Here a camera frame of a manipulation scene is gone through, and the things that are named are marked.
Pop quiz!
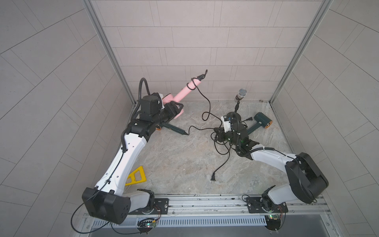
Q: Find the aluminium rail frame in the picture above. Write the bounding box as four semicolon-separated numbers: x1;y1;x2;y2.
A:
82;194;332;220

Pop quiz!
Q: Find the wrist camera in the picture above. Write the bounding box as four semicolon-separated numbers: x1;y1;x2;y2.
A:
158;93;164;107
222;115;232;133

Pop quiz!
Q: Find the green hair dryer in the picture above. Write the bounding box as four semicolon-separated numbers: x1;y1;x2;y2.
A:
247;112;272;135
156;123;189;135

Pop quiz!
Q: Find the left circuit board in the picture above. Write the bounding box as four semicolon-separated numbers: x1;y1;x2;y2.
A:
137;218;158;228

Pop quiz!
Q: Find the pink hair dryer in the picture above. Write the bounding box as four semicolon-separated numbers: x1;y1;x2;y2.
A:
163;78;201;118

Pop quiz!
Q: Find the circuit board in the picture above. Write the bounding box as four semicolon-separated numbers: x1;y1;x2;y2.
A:
137;218;158;228
265;215;282;231

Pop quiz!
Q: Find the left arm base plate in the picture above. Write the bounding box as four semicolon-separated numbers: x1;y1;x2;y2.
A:
129;198;169;215

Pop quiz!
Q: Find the green dryer cord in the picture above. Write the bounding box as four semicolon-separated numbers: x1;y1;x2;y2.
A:
186;125;232;155
210;117;253;182

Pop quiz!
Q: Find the pink dryer black cord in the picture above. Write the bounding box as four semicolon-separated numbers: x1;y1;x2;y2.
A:
186;70;229;131

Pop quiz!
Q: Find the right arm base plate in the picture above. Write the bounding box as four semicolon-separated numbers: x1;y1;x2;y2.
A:
242;196;288;214

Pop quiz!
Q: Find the left green hair dryer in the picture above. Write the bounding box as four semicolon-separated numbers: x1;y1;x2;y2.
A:
156;123;189;135

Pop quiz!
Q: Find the yellow triangular plastic piece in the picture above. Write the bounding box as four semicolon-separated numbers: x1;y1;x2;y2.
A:
125;166;147;186

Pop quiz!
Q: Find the microphone on black stand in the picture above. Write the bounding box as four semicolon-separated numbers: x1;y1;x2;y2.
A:
235;88;247;113

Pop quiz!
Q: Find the left green dryer cord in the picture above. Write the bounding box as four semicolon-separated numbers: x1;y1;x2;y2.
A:
186;125;232;155

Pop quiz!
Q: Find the right circuit board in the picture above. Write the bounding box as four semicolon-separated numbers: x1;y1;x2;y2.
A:
265;215;282;231

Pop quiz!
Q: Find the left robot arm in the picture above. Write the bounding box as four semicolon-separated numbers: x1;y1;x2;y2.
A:
82;93;184;224

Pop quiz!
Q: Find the right green dryer cord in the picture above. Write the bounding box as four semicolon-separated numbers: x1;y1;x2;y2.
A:
210;117;253;182

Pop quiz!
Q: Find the right green hair dryer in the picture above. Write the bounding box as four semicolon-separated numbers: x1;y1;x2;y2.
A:
247;112;272;135

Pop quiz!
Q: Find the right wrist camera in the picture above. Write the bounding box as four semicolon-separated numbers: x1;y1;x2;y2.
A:
222;115;232;133

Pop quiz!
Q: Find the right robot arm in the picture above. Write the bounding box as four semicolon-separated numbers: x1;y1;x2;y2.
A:
214;112;329;213

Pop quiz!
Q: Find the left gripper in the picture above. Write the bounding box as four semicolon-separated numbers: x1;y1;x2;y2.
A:
149;101;182;126

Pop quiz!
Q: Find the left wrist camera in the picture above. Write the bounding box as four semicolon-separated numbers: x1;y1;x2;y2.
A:
158;93;164;107

